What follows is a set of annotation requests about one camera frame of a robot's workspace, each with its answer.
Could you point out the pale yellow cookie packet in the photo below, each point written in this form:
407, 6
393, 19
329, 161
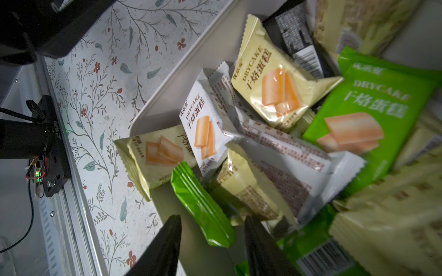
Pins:
394, 226

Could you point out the silver cookie packet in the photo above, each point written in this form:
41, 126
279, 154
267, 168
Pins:
307, 177

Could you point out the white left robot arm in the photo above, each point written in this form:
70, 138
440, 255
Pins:
47, 28

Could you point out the pale yellow packet stack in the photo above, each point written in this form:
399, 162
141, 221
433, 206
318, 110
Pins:
276, 87

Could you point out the black cookie packet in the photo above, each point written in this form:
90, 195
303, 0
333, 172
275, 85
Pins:
288, 29

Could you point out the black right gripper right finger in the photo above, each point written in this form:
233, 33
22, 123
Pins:
264, 257

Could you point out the green cookie packet upright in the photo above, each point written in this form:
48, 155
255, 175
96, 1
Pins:
371, 112

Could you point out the white cookie packet front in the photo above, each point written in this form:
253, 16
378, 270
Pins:
207, 126

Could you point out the yellow packet under silver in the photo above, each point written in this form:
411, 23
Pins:
241, 189

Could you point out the yellow packet at rim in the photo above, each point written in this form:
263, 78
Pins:
150, 158

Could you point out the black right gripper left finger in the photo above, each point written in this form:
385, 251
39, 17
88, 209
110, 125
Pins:
161, 256

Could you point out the green packet on edge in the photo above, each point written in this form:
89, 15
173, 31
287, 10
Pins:
213, 223

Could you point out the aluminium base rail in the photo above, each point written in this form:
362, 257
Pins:
46, 227

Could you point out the green packet under stack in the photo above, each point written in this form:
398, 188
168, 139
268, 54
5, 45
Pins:
313, 252

